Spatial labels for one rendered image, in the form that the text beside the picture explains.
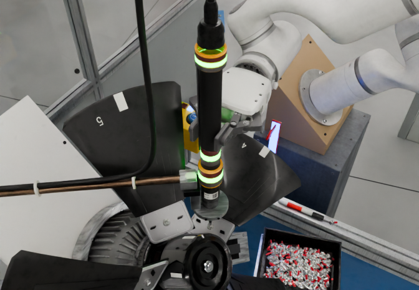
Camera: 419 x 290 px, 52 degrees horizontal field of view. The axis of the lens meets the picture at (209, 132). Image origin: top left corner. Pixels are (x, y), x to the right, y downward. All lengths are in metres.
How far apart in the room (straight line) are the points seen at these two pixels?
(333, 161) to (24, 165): 0.89
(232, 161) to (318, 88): 0.46
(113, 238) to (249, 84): 0.43
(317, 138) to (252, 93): 0.66
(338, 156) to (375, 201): 1.16
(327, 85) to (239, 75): 0.60
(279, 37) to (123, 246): 0.51
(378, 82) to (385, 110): 1.86
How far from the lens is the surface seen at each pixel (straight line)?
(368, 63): 1.26
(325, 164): 1.39
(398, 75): 1.22
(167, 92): 0.82
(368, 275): 1.50
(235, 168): 1.00
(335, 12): 0.77
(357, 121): 1.56
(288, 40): 0.86
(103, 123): 0.81
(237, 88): 0.74
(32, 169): 0.96
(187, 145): 1.30
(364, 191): 2.59
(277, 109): 1.37
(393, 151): 2.85
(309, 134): 1.38
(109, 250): 0.93
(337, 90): 1.32
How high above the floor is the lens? 1.96
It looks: 46 degrees down
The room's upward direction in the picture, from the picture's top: straight up
